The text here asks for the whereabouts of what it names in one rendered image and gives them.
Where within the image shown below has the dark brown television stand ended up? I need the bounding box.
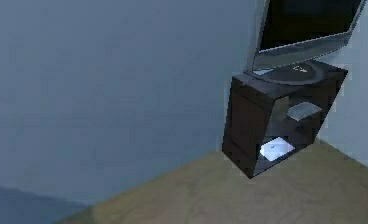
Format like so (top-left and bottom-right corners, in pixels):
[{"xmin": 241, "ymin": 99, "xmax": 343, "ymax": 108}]
[{"xmin": 221, "ymin": 59, "xmax": 349, "ymax": 180}]

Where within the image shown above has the white flat box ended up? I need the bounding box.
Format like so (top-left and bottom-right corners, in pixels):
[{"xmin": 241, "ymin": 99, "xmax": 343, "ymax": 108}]
[{"xmin": 259, "ymin": 136, "xmax": 296, "ymax": 163}]

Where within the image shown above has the grey flat box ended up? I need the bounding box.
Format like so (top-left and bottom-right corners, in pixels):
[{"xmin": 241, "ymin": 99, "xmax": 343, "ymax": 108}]
[{"xmin": 286, "ymin": 101, "xmax": 324, "ymax": 122}]

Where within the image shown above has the grey flat television set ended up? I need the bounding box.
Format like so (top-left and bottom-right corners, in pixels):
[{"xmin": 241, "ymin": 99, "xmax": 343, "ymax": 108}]
[{"xmin": 247, "ymin": 0, "xmax": 368, "ymax": 86}]

